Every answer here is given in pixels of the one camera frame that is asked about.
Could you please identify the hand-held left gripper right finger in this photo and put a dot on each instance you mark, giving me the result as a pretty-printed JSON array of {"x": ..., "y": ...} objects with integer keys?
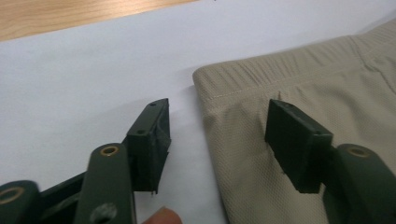
[{"x": 295, "y": 146}]

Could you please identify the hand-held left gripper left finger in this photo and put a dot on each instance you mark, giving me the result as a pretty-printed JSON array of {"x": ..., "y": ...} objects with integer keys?
[{"x": 149, "y": 149}]

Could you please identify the beige pants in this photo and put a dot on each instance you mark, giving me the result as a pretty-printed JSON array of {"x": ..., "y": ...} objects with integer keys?
[{"x": 342, "y": 87}]

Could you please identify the white table mat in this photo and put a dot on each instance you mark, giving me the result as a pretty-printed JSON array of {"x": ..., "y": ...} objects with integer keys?
[{"x": 93, "y": 77}]

